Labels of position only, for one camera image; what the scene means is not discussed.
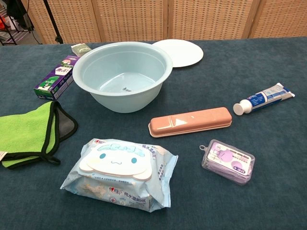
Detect wet wipes pack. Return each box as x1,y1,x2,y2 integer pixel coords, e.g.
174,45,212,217
59,138,179,213

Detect transparent box with purple contents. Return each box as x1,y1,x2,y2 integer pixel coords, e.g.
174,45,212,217
199,139,256,186

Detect green microfibre cloth black trim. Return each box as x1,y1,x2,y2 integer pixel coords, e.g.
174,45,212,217
0,100,79,170

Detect light blue plastic basin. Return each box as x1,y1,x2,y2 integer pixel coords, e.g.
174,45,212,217
72,42,173,114

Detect small green white box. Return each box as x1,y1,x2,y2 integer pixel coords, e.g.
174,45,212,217
71,44,93,58

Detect pink toothbrush case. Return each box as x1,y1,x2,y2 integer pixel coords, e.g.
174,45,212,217
148,106,233,139

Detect white round plate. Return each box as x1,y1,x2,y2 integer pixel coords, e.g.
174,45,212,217
152,39,204,69

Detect woven wooden folding screen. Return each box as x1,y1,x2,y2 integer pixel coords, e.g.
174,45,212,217
21,0,307,45

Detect purple toothpaste carton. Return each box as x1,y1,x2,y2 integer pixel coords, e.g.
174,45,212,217
33,55,81,101

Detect blue white toothpaste tube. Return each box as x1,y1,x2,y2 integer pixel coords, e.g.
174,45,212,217
233,82,295,116

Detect dark blue table mat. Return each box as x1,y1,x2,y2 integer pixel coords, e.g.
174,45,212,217
0,36,307,230

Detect black tripod stand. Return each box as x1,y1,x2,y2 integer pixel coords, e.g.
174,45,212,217
43,0,64,45

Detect black metal rack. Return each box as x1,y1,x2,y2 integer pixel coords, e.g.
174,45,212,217
0,14,32,46

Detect black hanging garment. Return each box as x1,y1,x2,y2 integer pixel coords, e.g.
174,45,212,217
6,0,35,33

